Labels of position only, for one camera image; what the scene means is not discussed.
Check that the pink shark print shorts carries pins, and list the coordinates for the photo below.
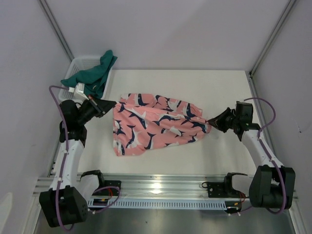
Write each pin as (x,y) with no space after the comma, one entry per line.
(144,122)

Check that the green shorts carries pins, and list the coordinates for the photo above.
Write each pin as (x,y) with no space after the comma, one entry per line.
(95,78)

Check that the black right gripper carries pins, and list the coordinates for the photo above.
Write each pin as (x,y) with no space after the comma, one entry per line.
(218,121)

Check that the white perforated cable tray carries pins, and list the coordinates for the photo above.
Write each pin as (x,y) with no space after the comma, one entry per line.
(170,204)

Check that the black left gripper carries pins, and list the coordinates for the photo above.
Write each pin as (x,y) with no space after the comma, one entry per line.
(100,106)

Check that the aluminium mounting rail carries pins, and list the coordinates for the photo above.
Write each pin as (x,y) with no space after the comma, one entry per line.
(177,187)

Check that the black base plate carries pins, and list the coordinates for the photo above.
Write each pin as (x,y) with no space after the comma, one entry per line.
(221,190)
(111,188)

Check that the white plastic basket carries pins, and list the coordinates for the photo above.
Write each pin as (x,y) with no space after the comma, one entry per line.
(78,64)

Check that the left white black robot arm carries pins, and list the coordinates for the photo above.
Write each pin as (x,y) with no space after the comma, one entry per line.
(65,202)

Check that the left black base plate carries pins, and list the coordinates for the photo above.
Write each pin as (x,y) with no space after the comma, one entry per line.
(111,188)

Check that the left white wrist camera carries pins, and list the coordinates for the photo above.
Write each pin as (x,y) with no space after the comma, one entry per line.
(78,92)

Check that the right aluminium frame post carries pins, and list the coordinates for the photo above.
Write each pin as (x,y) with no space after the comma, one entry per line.
(290,6)

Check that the aluminium frame post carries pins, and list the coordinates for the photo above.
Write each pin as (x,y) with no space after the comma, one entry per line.
(290,6)
(56,28)

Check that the left aluminium frame post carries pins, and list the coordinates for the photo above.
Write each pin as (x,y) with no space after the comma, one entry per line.
(56,28)

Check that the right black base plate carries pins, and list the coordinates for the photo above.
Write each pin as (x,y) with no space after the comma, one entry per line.
(221,190)

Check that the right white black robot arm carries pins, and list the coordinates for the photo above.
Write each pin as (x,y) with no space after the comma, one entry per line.
(272,185)

